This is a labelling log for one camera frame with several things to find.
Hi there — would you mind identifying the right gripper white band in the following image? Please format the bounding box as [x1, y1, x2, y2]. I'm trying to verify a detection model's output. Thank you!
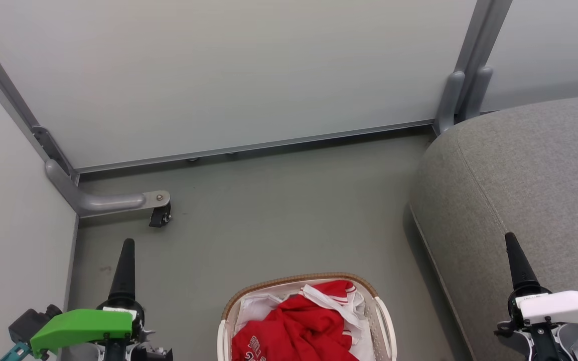
[494, 232, 578, 361]

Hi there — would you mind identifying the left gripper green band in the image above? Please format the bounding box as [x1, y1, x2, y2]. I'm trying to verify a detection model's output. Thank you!
[31, 238, 173, 361]

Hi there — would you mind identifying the red and white jersey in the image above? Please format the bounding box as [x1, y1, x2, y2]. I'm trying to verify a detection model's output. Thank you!
[231, 280, 371, 361]

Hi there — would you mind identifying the grey fabric sofa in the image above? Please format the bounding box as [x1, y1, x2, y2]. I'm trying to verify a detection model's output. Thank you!
[408, 93, 578, 361]

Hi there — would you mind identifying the black caster wheel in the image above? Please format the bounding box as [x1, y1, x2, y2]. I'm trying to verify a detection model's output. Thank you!
[149, 203, 172, 228]

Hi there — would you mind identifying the grey partition caster leg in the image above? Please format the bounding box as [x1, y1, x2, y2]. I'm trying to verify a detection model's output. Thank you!
[44, 159, 171, 218]

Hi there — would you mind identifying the white basket liner cloth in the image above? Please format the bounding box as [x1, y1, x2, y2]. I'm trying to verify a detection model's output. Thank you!
[235, 283, 376, 361]

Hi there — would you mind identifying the white laundry basket brown rim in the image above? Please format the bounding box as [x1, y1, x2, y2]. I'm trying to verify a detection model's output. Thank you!
[217, 272, 398, 361]

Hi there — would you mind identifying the teal left camera connector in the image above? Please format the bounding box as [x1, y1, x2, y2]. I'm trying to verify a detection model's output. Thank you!
[0, 340, 32, 361]

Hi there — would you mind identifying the grey partition foot bracket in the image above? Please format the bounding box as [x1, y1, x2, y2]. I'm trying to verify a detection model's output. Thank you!
[435, 70, 466, 136]
[462, 66, 493, 122]

